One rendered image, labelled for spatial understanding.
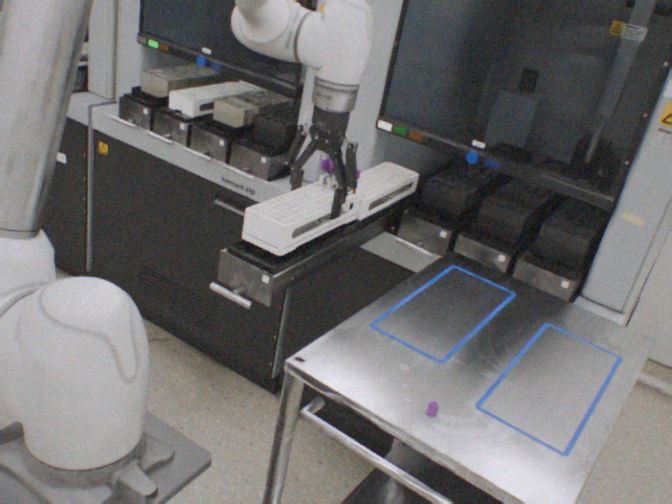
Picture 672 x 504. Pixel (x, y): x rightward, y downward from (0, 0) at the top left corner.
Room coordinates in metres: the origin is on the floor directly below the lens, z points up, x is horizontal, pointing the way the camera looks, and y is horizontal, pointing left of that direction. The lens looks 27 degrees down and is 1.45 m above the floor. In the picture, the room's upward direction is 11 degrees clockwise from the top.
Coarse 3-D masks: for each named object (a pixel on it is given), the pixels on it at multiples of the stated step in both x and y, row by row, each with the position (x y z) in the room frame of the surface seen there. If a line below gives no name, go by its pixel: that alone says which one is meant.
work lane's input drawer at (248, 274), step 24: (384, 216) 1.51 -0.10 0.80; (312, 240) 1.31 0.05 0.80; (336, 240) 1.33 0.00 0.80; (360, 240) 1.42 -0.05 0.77; (240, 264) 1.15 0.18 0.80; (264, 264) 1.14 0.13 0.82; (288, 264) 1.17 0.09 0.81; (312, 264) 1.24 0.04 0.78; (216, 288) 1.12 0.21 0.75; (240, 288) 1.13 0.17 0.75; (264, 288) 1.12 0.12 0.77
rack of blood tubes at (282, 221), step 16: (304, 192) 1.35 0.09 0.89; (320, 192) 1.37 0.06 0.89; (256, 208) 1.22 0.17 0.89; (272, 208) 1.24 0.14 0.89; (288, 208) 1.25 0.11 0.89; (304, 208) 1.27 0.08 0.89; (320, 208) 1.28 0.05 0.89; (352, 208) 1.39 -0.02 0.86; (256, 224) 1.18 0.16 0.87; (272, 224) 1.17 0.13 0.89; (288, 224) 1.17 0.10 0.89; (304, 224) 1.31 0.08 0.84; (320, 224) 1.32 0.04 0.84; (336, 224) 1.33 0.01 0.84; (256, 240) 1.18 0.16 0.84; (272, 240) 1.16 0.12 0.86; (288, 240) 1.17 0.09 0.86; (304, 240) 1.22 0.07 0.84
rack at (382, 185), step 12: (372, 168) 1.66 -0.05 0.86; (384, 168) 1.68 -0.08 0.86; (396, 168) 1.70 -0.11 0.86; (360, 180) 1.57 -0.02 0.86; (372, 180) 1.58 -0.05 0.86; (384, 180) 1.60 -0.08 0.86; (396, 180) 1.61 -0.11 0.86; (408, 180) 1.64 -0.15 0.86; (372, 192) 1.50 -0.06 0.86; (384, 192) 1.52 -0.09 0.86; (396, 192) 1.63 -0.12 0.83; (408, 192) 1.65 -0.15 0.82; (360, 204) 1.44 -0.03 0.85; (372, 204) 1.56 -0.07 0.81; (384, 204) 1.54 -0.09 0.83; (360, 216) 1.44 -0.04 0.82
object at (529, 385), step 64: (448, 256) 1.33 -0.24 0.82; (384, 320) 1.02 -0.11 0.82; (448, 320) 1.06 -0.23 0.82; (512, 320) 1.11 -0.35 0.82; (576, 320) 1.16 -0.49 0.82; (320, 384) 0.81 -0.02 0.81; (384, 384) 0.84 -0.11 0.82; (448, 384) 0.87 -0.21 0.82; (512, 384) 0.90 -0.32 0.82; (576, 384) 0.94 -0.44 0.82; (448, 448) 0.72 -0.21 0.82; (512, 448) 0.75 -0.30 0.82; (576, 448) 0.78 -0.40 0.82
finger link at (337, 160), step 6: (330, 144) 1.31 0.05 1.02; (330, 150) 1.31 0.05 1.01; (330, 156) 1.31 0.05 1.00; (336, 156) 1.31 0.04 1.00; (336, 162) 1.31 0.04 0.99; (342, 162) 1.32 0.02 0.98; (336, 168) 1.31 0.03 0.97; (342, 168) 1.32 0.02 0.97; (336, 174) 1.31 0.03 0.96; (342, 174) 1.31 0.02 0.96; (342, 180) 1.30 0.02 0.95; (342, 186) 1.30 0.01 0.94
